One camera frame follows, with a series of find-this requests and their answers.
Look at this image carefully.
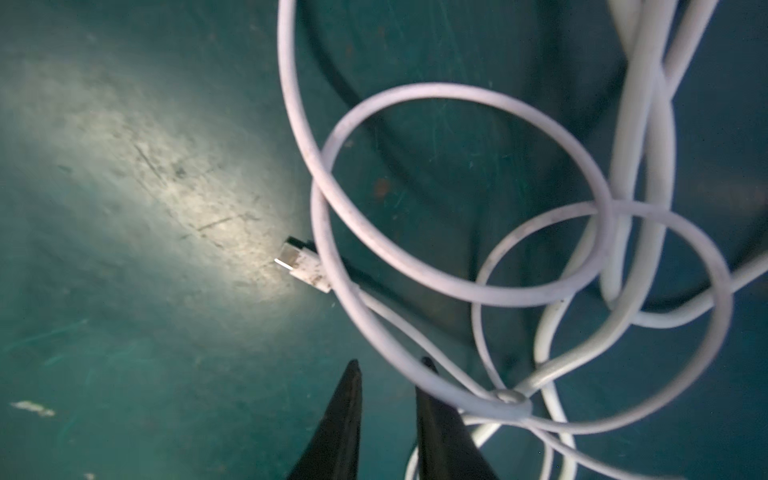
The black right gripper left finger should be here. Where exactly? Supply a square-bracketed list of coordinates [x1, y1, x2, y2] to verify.
[288, 360, 362, 479]

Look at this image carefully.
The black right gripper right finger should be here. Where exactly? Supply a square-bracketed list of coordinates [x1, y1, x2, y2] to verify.
[416, 387, 497, 480]

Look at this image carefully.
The white cable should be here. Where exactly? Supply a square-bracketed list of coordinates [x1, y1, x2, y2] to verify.
[274, 0, 768, 480]

